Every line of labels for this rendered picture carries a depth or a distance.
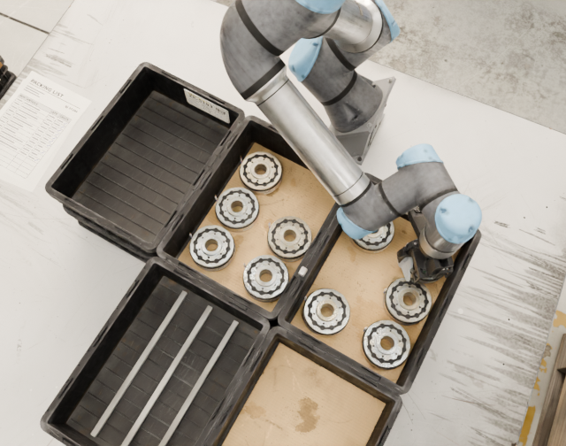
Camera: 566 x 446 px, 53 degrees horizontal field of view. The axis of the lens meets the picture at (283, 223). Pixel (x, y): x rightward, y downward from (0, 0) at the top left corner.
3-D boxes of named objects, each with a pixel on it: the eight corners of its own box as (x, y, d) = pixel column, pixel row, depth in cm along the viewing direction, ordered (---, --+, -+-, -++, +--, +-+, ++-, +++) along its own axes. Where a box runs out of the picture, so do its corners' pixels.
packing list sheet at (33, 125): (26, 68, 164) (26, 67, 163) (95, 97, 160) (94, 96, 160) (-42, 161, 153) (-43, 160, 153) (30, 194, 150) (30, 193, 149)
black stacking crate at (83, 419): (164, 269, 132) (153, 255, 121) (273, 332, 127) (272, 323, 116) (59, 426, 120) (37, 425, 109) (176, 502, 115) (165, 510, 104)
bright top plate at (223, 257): (203, 219, 131) (202, 218, 131) (241, 237, 130) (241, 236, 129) (181, 256, 128) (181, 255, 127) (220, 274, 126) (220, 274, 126)
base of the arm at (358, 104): (352, 88, 153) (330, 62, 147) (392, 83, 140) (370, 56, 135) (325, 132, 149) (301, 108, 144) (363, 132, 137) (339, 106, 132)
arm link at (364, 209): (180, 48, 94) (356, 255, 107) (227, 3, 89) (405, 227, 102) (202, 34, 104) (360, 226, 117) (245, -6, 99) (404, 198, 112)
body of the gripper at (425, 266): (412, 285, 118) (425, 269, 107) (401, 246, 121) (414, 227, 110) (447, 278, 119) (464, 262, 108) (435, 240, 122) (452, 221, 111)
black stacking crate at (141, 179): (153, 88, 149) (143, 61, 138) (249, 137, 144) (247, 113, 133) (61, 209, 137) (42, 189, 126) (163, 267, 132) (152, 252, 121)
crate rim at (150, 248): (145, 65, 140) (142, 58, 138) (248, 117, 135) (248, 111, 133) (45, 193, 128) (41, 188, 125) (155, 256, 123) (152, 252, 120)
